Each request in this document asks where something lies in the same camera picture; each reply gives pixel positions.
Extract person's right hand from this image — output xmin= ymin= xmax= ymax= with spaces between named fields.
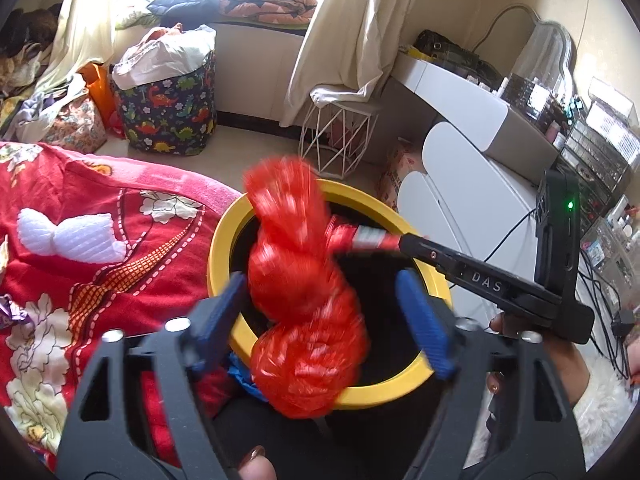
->
xmin=487 ymin=312 xmax=594 ymax=408

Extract cream curtain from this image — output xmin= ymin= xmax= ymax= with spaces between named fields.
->
xmin=279 ymin=0 xmax=427 ymax=129
xmin=34 ymin=0 xmax=132 ymax=92

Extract shiny purple candy wrapper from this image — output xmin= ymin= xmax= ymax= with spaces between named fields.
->
xmin=0 ymin=294 xmax=17 ymax=332

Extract black cable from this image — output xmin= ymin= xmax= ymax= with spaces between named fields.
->
xmin=487 ymin=204 xmax=545 ymax=262

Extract person's left hand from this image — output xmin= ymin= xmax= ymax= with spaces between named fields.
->
xmin=237 ymin=445 xmax=279 ymax=480

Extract white wire basket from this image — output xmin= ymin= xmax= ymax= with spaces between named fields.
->
xmin=298 ymin=86 xmax=387 ymax=181

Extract white desk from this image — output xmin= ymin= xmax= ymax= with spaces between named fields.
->
xmin=392 ymin=52 xmax=562 ymax=172

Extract black bag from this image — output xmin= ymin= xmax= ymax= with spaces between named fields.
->
xmin=412 ymin=30 xmax=507 ymax=87

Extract arched table mirror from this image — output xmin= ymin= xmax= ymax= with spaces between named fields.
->
xmin=509 ymin=19 xmax=577 ymax=117

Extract pile of dark clothes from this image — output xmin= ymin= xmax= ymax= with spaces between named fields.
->
xmin=0 ymin=2 xmax=64 ymax=57

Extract floral print cloth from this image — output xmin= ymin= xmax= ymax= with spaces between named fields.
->
xmin=44 ymin=94 xmax=109 ymax=154

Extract clear acrylic drawer organizer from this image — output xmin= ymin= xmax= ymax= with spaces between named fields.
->
xmin=554 ymin=77 xmax=640 ymax=281

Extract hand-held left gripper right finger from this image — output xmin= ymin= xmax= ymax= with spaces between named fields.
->
xmin=395 ymin=267 xmax=588 ymax=480

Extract white dressing table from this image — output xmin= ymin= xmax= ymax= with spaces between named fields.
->
xmin=397 ymin=120 xmax=547 ymax=322

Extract yellow trash bin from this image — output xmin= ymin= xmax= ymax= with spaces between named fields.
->
xmin=206 ymin=178 xmax=453 ymax=411

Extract white foam net sleeve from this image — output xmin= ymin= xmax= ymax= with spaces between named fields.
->
xmin=17 ymin=208 xmax=129 ymax=265

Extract orange bag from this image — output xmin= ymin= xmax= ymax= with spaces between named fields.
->
xmin=79 ymin=62 xmax=127 ymax=137

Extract black power adapter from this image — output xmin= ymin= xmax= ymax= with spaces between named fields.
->
xmin=611 ymin=310 xmax=637 ymax=338

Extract red floral blanket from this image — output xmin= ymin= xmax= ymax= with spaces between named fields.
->
xmin=0 ymin=141 xmax=246 ymax=472

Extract pale lilac clothes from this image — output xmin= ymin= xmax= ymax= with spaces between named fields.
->
xmin=12 ymin=75 xmax=88 ymax=143

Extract dark blue jacket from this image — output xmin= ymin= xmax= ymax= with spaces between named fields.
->
xmin=146 ymin=0 xmax=237 ymax=19

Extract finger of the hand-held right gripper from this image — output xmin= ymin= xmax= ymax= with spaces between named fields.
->
xmin=399 ymin=232 xmax=521 ymax=318

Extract pink cardboard box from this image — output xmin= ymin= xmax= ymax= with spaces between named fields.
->
xmin=375 ymin=137 xmax=427 ymax=212

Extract white plastic bag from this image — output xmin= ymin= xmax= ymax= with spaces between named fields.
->
xmin=112 ymin=24 xmax=217 ymax=92

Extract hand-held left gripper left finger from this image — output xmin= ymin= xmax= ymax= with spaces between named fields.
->
xmin=55 ymin=271 xmax=249 ymax=480

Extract red mesh bag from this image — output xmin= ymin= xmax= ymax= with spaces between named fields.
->
xmin=242 ymin=156 xmax=402 ymax=421

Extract dinosaur print fabric basket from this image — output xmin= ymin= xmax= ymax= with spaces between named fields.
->
xmin=111 ymin=52 xmax=217 ymax=157

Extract orange patterned quilt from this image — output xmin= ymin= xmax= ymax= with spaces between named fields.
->
xmin=218 ymin=0 xmax=319 ymax=26

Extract blue plastic bag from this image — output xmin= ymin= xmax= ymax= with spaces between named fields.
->
xmin=227 ymin=352 xmax=274 ymax=404

